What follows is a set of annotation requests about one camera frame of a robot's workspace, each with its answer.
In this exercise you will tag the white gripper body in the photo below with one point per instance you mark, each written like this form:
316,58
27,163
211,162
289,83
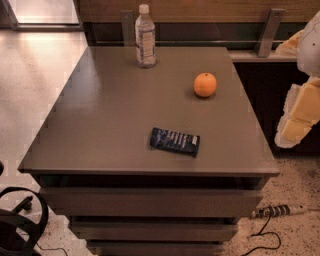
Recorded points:
310,46

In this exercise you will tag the yellow white gripper finger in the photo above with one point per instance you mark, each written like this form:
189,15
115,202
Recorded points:
301,113
290,46

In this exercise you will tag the orange fruit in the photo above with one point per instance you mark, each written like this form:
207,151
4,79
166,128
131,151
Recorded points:
205,85

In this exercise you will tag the white power strip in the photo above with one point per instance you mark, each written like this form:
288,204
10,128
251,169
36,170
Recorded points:
277,211

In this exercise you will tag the dark blue snack packet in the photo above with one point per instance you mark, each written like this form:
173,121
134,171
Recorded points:
176,142

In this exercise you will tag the clear plastic water bottle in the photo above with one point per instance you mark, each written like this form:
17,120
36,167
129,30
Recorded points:
145,38

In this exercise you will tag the grey drawer cabinet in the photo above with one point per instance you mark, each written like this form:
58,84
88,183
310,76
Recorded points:
93,160

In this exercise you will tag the black chair base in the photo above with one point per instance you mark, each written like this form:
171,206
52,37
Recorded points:
18,234

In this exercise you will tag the right metal bracket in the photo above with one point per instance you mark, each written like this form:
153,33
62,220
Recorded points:
267,36

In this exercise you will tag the metal bracket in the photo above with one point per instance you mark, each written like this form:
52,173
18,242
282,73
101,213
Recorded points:
127,23
267,36

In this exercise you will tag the wooden wall shelf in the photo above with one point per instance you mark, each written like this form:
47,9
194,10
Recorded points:
227,21

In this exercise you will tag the left metal bracket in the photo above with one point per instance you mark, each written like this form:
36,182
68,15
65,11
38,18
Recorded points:
127,23

